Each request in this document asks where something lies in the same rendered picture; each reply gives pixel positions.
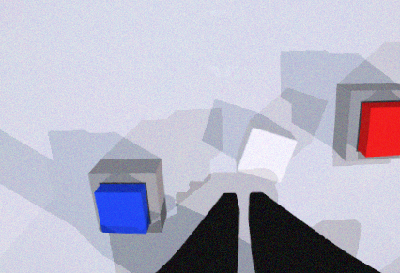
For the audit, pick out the red button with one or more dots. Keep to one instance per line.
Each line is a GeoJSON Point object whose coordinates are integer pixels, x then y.
{"type": "Point", "coordinates": [367, 121]}

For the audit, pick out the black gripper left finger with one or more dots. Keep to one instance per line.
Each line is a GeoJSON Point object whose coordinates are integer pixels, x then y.
{"type": "Point", "coordinates": [213, 245]}

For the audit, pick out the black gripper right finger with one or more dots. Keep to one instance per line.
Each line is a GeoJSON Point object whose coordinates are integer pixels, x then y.
{"type": "Point", "coordinates": [283, 244]}

